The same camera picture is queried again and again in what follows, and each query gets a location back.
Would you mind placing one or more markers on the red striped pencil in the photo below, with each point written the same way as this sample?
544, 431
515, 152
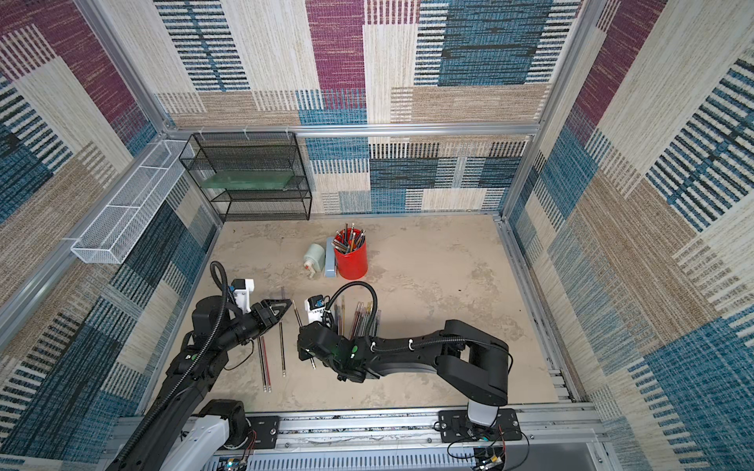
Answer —
268, 370

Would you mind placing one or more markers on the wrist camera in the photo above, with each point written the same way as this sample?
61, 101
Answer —
241, 290
315, 307

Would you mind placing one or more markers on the light blue eraser box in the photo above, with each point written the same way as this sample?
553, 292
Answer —
330, 270

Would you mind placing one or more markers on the black striped pencil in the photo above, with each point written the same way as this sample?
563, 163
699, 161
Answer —
262, 363
282, 350

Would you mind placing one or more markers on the white wire mesh basket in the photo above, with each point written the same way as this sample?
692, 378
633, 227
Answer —
117, 228

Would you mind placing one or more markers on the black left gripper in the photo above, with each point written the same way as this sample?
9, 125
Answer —
268, 314

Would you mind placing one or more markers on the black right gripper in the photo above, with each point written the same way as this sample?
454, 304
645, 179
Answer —
307, 339

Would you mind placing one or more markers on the green board on shelf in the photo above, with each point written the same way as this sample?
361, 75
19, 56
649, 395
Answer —
248, 180

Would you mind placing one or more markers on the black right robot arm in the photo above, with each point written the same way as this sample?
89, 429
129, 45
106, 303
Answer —
474, 363

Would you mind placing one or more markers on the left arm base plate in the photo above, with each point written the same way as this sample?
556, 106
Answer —
261, 433

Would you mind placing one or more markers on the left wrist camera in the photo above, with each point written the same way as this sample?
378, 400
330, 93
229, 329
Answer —
241, 290

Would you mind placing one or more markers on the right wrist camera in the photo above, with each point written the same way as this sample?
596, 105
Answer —
315, 307

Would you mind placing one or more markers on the red pencil holder cup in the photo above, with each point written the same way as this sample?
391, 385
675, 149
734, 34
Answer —
351, 253

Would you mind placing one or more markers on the black wire mesh shelf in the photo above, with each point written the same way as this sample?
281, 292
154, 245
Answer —
206, 154

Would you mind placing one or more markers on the dark blue pencil clear cap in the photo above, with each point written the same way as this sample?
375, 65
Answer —
362, 315

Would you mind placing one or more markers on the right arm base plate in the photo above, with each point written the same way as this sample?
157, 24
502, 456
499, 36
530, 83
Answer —
454, 425

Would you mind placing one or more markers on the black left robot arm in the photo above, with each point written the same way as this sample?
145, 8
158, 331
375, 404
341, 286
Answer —
218, 328

